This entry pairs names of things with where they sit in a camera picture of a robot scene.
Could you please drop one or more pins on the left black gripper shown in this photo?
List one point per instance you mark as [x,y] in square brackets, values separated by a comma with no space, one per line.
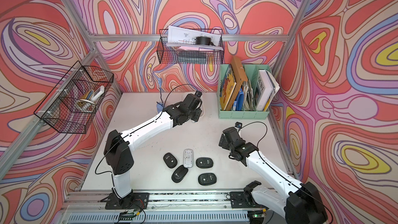
[198,113]

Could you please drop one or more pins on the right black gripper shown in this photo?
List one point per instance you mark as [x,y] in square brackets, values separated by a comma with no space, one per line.
[223,142]

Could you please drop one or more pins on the black mouse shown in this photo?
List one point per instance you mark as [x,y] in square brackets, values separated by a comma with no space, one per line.
[170,160]
[204,163]
[207,179]
[179,174]

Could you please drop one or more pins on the white mouse underside up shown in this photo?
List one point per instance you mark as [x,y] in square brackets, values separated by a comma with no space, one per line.
[188,158]

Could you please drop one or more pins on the white storage box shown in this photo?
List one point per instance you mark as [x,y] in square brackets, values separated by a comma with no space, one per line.
[202,113]

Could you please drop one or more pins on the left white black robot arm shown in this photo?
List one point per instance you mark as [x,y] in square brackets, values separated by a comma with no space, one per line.
[120,146]

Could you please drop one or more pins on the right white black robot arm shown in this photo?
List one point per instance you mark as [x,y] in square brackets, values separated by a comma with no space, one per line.
[297,202]

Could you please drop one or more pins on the blue paw pen holder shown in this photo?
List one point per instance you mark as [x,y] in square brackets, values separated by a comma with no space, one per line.
[160,103]

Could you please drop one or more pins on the yellow red picture book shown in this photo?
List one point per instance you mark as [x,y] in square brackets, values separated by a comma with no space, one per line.
[227,86]

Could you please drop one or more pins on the brown cardboard book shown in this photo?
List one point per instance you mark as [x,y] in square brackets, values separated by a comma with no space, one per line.
[240,77]

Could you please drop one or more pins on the white hardcover book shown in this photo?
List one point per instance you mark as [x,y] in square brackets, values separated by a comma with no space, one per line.
[265,89]

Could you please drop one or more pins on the green file organizer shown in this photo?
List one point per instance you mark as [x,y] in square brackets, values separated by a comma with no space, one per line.
[243,107]

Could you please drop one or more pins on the black tape roll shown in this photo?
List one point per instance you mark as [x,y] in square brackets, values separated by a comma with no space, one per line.
[204,41]

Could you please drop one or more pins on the white printed paper sheet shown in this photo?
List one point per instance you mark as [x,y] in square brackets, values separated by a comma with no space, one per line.
[185,38]

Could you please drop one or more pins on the white tube in basket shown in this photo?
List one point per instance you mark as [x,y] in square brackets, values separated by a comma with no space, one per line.
[97,94]

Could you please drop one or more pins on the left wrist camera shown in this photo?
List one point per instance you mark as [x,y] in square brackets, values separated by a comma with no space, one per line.
[198,93]

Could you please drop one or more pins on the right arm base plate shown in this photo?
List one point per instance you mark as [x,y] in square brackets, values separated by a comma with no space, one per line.
[239,199]

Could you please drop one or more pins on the back black wire basket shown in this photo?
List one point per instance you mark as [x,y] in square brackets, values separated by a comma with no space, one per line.
[174,55]

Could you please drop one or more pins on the black wire basket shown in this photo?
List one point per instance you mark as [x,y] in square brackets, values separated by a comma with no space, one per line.
[174,55]
[70,110]

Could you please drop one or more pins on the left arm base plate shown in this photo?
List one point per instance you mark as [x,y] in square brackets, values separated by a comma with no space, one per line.
[131,201]

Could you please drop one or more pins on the left black wire basket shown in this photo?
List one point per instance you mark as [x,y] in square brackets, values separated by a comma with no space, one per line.
[70,110]

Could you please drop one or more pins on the aluminium front rail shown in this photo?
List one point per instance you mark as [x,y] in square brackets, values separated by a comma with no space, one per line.
[226,206]

